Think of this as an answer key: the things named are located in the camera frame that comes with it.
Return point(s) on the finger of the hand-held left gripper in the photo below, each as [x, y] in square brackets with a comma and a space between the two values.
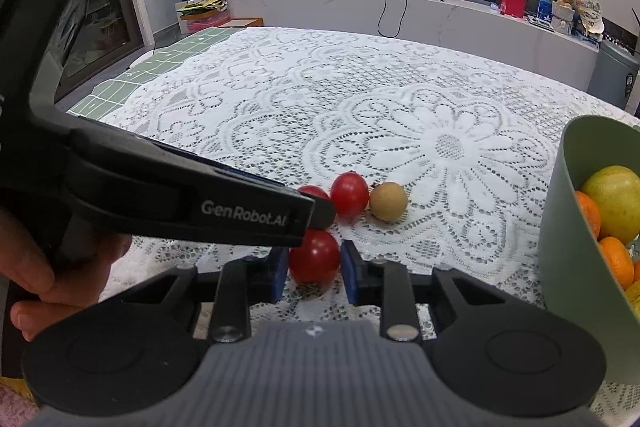
[200, 192]

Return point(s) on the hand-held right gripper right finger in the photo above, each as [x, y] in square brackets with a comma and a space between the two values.
[350, 272]

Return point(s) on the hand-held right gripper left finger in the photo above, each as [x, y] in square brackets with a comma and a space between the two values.
[277, 274]

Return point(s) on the red cherry tomato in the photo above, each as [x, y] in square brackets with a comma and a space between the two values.
[349, 196]
[315, 257]
[315, 193]

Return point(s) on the green colander bowl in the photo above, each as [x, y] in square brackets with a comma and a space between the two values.
[565, 232]

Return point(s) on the yellow-green pear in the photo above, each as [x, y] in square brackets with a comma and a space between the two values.
[617, 202]

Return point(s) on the person's left hand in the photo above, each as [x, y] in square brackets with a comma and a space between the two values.
[75, 287]

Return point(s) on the sliding glass door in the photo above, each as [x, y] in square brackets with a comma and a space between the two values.
[100, 17]

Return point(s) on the brown longan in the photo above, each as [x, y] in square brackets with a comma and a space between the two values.
[387, 202]

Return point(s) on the green checked tablecloth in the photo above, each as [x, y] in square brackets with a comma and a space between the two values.
[150, 67]

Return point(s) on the pink storage box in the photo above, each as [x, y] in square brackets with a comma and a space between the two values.
[202, 23]

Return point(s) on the stack of yellow-green packets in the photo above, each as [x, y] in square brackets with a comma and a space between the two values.
[200, 5]

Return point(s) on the wooden box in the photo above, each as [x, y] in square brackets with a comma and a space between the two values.
[242, 23]

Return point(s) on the white lace tablecloth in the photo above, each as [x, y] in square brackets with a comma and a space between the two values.
[400, 82]

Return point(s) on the white marble television console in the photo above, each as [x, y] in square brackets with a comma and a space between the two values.
[450, 27]

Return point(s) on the red box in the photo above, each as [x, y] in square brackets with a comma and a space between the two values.
[513, 4]

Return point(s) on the grey trash can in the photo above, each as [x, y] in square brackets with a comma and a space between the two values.
[612, 74]

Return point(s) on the white gift box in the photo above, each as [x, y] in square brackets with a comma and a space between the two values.
[563, 17]

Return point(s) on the white hat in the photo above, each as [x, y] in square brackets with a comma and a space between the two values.
[592, 27]

